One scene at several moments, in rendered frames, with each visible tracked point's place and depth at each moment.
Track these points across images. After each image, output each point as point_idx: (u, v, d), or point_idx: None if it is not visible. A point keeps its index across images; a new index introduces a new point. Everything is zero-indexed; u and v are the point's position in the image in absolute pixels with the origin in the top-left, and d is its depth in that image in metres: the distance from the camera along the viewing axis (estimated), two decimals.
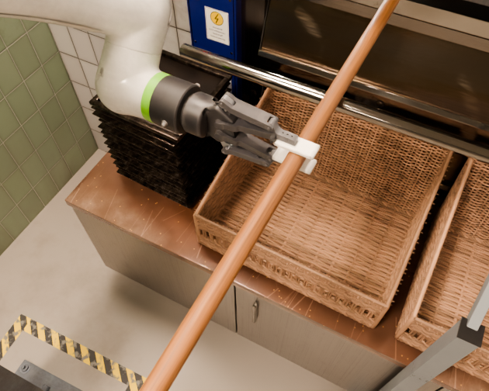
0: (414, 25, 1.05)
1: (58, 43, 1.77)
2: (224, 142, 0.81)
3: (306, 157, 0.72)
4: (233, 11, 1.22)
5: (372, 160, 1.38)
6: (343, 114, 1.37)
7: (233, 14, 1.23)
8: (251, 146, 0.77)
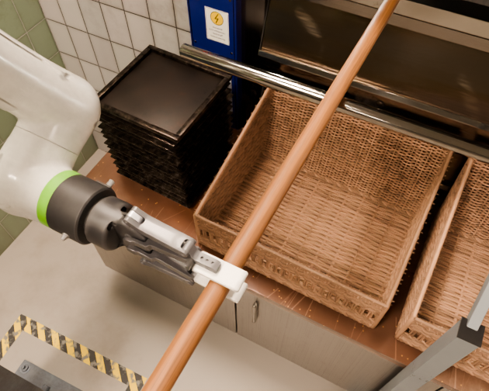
0: (414, 25, 1.05)
1: (58, 43, 1.77)
2: None
3: (230, 288, 0.58)
4: (233, 11, 1.22)
5: (372, 160, 1.38)
6: (343, 114, 1.37)
7: (233, 14, 1.23)
8: (169, 264, 0.64)
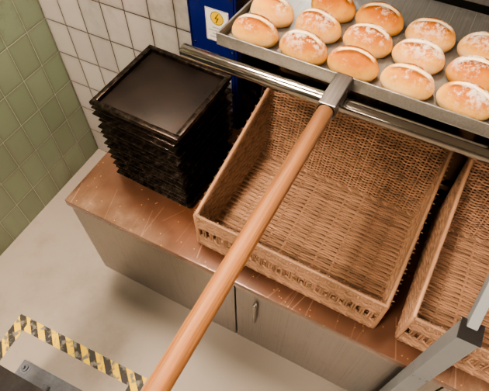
0: None
1: (58, 43, 1.77)
2: None
3: None
4: (233, 11, 1.22)
5: (372, 160, 1.38)
6: (343, 114, 1.37)
7: (233, 14, 1.23)
8: None
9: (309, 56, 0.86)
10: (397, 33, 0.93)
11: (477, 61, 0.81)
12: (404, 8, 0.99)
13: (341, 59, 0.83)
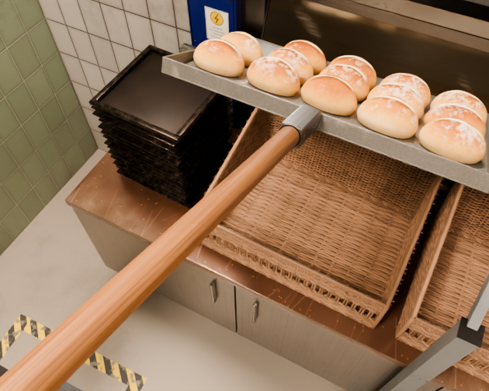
0: (414, 25, 1.05)
1: (58, 43, 1.77)
2: None
3: None
4: (233, 11, 1.22)
5: (372, 160, 1.38)
6: None
7: (233, 14, 1.23)
8: None
9: (280, 81, 0.76)
10: (369, 88, 0.88)
11: (459, 106, 0.74)
12: None
13: (318, 84, 0.75)
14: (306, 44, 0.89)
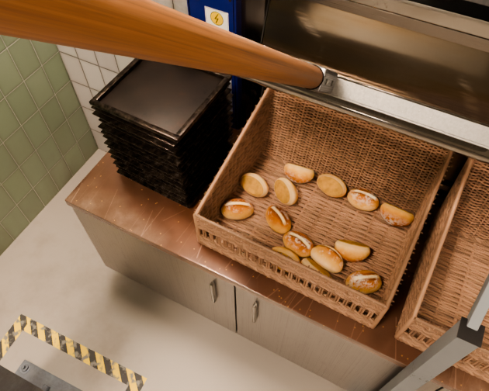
0: (414, 25, 1.05)
1: None
2: None
3: None
4: (233, 11, 1.22)
5: (372, 160, 1.38)
6: (343, 114, 1.37)
7: (233, 14, 1.23)
8: None
9: None
10: None
11: (390, 223, 1.36)
12: None
13: None
14: (276, 216, 1.32)
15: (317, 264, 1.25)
